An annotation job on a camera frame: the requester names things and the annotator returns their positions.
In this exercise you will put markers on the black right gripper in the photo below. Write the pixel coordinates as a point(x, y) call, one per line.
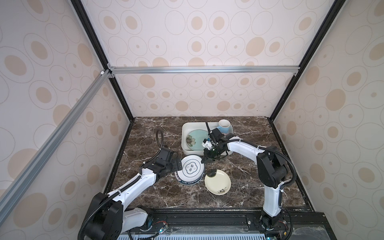
point(206, 157)

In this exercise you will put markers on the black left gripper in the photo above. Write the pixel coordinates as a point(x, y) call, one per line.
point(175, 167)

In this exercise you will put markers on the green rimmed white plate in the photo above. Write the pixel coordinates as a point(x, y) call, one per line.
point(194, 181)

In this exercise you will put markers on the blue mug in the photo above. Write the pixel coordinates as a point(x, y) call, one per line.
point(224, 126)

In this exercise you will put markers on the white ringed plate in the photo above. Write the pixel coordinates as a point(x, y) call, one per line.
point(191, 167)

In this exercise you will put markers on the green flower plate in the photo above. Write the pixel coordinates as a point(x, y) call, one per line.
point(194, 140)

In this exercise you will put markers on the white plastic bin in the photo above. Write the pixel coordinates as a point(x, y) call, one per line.
point(188, 127)

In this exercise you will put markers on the cream yellow small plate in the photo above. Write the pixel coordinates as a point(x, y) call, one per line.
point(217, 182)

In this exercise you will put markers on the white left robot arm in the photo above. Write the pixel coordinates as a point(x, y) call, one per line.
point(126, 195)

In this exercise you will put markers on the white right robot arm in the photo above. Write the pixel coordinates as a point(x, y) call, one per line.
point(276, 171)

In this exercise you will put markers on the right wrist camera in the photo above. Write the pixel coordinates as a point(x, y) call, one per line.
point(211, 135)

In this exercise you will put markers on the aluminium rail back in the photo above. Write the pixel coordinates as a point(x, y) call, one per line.
point(200, 70)

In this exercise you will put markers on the aluminium rail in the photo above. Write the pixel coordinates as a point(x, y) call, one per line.
point(200, 70)
point(24, 180)

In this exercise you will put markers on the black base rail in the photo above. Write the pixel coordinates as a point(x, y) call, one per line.
point(206, 225)

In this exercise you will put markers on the aluminium rail left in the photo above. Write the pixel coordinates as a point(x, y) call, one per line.
point(24, 180)

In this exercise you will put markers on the black corner frame post left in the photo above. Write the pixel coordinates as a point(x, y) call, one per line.
point(96, 44)

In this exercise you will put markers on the black corner frame post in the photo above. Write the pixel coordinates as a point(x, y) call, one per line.
point(324, 28)
point(96, 44)

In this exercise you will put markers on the black corner frame post right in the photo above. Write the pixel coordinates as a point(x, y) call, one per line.
point(324, 28)

